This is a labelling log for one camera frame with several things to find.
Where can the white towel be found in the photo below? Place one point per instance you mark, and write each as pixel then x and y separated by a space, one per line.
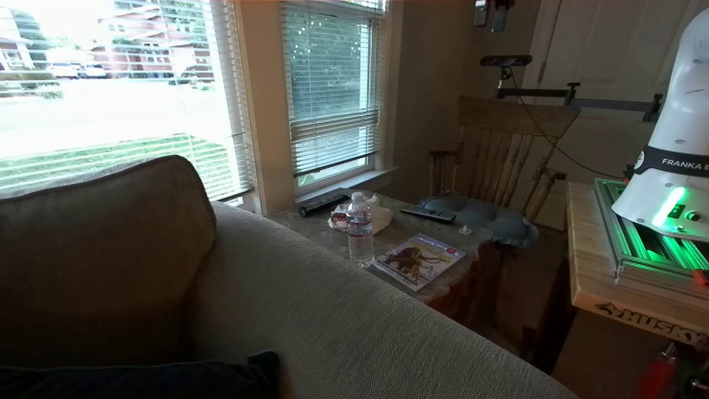
pixel 379 220

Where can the black stereo camera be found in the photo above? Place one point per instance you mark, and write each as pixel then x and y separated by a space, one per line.
pixel 505 61

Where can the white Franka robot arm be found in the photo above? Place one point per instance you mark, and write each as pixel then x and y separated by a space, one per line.
pixel 677 111

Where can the wooden rocking chair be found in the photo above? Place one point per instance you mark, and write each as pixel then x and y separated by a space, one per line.
pixel 502 148

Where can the blue ruffled seat cushion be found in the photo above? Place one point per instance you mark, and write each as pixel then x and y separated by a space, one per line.
pixel 494 220

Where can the clear plastic water bottle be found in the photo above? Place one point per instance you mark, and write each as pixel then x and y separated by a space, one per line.
pixel 360 233

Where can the wide window blinds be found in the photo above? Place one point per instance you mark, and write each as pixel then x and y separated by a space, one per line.
pixel 111 111

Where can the metal robot mounting plate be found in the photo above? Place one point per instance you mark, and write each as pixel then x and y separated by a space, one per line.
pixel 650 255

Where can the black camera boom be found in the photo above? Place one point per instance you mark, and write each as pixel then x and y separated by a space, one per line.
pixel 539 95

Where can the beige fabric sofa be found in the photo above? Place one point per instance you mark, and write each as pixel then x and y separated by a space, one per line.
pixel 296 312

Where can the magazine with animal cover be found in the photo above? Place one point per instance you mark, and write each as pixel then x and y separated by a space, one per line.
pixel 416 260

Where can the narrow window blinds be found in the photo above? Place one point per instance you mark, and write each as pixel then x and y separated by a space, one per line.
pixel 329 89

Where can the red clamp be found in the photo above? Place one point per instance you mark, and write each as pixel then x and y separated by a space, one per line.
pixel 699 279
pixel 657 374

